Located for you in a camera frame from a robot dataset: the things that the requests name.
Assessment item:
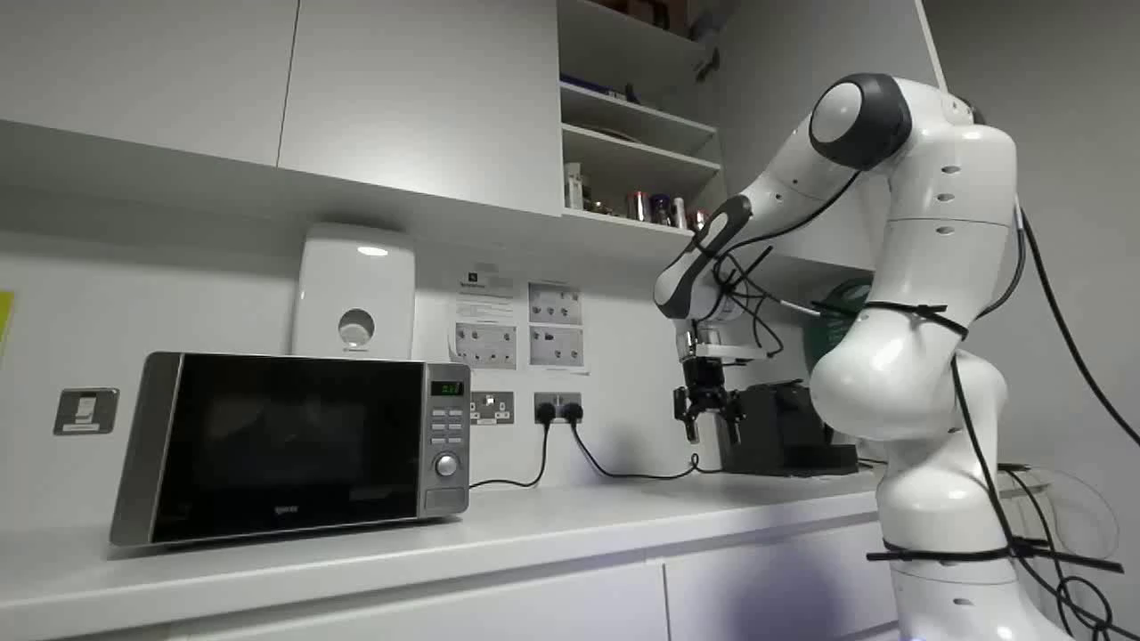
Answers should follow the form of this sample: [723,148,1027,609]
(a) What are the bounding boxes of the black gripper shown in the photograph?
[674,355,744,448]

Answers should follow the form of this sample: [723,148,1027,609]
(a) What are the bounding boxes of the white overhead cabinet door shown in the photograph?
[695,0,954,279]

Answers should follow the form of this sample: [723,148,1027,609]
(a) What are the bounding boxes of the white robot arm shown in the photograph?
[657,72,1069,641]

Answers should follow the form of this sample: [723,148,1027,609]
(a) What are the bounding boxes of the white base cabinet drawer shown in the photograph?
[667,523,902,641]

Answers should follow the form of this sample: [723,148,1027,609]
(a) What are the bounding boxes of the open cabinet shelves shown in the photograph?
[556,0,719,232]

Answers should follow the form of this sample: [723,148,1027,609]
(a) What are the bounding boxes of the white closed cabinet door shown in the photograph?
[283,0,563,215]

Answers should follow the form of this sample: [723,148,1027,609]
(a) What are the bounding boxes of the white far cabinet door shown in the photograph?
[0,0,299,165]

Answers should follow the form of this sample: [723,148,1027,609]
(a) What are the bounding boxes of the black coffee machine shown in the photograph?
[717,383,860,477]

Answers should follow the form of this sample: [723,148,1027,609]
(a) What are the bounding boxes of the green first aid bag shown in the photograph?
[802,279,875,368]

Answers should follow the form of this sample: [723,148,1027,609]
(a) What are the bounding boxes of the white paper towel dispenser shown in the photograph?
[290,226,419,360]

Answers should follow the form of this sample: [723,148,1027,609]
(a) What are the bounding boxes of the silver black microwave oven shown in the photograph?
[112,354,472,550]

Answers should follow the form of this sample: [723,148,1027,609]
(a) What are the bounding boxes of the black power cable right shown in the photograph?
[559,404,723,484]

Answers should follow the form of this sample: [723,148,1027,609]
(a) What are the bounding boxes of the black power cable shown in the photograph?
[559,404,723,484]
[466,404,559,497]

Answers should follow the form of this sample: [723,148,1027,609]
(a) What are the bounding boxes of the double wall socket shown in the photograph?
[534,391,584,423]

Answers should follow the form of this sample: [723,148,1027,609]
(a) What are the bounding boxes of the black power cable left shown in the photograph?
[466,404,559,497]

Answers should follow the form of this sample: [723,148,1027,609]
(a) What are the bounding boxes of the wall notice sign lower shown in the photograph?
[531,329,584,368]

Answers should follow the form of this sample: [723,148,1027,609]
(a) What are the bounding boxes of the wall notice sign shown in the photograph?
[531,329,584,368]
[527,283,581,326]

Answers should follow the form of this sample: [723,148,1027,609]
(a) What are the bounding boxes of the wall notice sign upper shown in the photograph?
[527,283,581,326]

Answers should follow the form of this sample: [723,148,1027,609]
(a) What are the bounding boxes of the silver wall switch plate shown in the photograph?
[472,391,515,423]

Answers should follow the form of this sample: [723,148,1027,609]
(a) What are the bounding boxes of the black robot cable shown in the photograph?
[947,212,1140,641]

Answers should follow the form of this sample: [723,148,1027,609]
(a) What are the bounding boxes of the silver wall switch left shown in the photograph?
[55,390,119,436]

